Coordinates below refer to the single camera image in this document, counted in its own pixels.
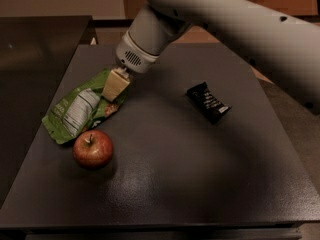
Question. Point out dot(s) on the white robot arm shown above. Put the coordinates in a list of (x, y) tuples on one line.
[(282, 47)]

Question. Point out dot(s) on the green rice chip bag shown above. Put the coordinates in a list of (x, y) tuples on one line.
[(81, 109)]

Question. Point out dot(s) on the black snack bar wrapper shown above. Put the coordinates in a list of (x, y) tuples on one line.
[(207, 103)]

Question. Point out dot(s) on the red apple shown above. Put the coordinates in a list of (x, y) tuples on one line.
[(93, 149)]

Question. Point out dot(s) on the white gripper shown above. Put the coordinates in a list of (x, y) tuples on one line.
[(135, 58)]

